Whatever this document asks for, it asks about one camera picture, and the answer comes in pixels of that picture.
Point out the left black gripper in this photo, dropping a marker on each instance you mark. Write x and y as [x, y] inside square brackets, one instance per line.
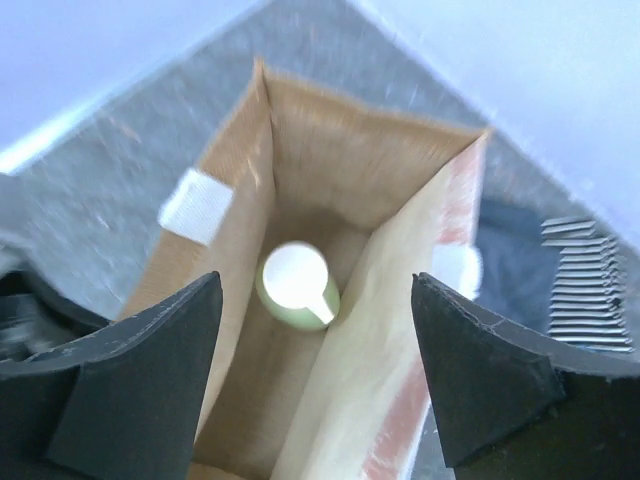
[36, 318]

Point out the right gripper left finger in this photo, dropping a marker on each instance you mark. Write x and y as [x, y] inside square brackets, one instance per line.
[120, 403]

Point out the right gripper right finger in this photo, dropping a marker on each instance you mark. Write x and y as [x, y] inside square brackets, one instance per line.
[511, 403]

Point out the green bottle with pump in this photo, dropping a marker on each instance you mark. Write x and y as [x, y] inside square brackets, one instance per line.
[294, 285]

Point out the brown canvas bag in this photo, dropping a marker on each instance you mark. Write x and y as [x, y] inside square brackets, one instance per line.
[380, 194]

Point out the striped folded cloth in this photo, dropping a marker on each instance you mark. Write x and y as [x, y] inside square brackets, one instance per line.
[586, 305]

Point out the dark blue folded cloth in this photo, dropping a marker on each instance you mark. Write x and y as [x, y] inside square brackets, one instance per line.
[518, 271]

